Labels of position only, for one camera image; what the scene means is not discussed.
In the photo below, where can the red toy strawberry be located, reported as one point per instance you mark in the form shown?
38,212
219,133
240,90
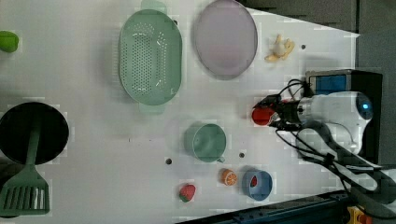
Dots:
187,192

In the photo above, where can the red berry in bowl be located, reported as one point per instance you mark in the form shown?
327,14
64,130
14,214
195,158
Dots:
254,181

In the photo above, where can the blue bowl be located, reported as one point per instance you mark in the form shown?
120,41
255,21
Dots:
263,188

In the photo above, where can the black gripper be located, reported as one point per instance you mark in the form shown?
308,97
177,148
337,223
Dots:
287,112

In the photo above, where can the green colander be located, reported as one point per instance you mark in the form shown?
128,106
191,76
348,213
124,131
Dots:
150,57

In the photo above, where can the toy orange half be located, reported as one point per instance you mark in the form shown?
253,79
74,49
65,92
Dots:
228,177

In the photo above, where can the green toy pepper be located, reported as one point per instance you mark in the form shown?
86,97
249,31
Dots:
8,41

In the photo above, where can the peeled toy banana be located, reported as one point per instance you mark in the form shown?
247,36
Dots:
281,50

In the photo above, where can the green slotted spatula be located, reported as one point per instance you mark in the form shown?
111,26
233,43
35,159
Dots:
27,192

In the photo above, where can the red ketchup bottle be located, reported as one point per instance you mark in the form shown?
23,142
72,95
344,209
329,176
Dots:
263,116

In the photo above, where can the lilac round plate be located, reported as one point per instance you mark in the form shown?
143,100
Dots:
226,38

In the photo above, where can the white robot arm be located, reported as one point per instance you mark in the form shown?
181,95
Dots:
368,179

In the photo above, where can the black utensil holder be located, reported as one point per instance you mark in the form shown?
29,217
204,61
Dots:
16,128

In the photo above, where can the green mug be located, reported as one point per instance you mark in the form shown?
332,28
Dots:
205,142

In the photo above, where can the blue metal frame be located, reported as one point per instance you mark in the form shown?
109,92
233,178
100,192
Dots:
326,208

